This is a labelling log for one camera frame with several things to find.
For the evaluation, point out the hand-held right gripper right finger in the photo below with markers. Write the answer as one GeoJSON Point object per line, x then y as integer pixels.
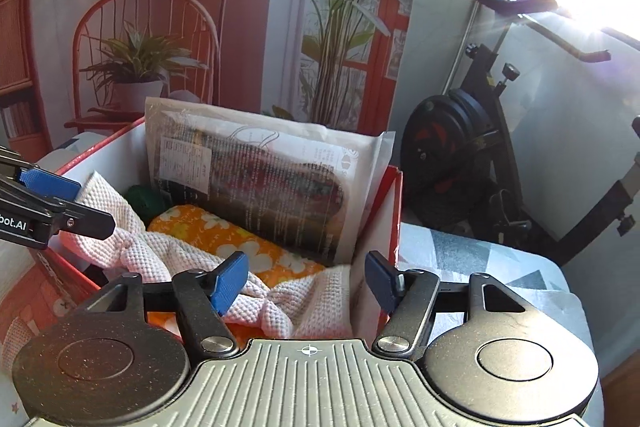
{"type": "Point", "coordinates": [380, 283]}

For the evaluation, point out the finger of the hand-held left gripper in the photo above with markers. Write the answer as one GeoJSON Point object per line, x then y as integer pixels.
{"type": "Point", "coordinates": [85, 223]}
{"type": "Point", "coordinates": [47, 184]}

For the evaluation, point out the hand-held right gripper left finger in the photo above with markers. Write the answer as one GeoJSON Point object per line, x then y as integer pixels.
{"type": "Point", "coordinates": [227, 286]}

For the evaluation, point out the orange patterned snack packet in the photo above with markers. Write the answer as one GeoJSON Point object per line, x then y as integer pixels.
{"type": "Point", "coordinates": [240, 239]}

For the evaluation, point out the beige knitted cloth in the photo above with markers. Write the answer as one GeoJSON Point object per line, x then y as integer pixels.
{"type": "Point", "coordinates": [135, 247]}

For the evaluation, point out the green tassel ball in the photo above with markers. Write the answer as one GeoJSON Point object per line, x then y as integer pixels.
{"type": "Point", "coordinates": [142, 202]}

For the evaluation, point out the red strawberry print cardboard box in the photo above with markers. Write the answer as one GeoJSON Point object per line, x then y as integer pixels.
{"type": "Point", "coordinates": [389, 217]}

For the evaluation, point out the plastic packet with dark garment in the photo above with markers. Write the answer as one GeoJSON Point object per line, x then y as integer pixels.
{"type": "Point", "coordinates": [275, 187]}

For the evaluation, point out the black exercise bike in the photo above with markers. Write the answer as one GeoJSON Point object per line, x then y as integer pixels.
{"type": "Point", "coordinates": [465, 127]}

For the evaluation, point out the red wooden chair shelf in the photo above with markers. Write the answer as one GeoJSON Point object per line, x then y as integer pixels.
{"type": "Point", "coordinates": [250, 32]}

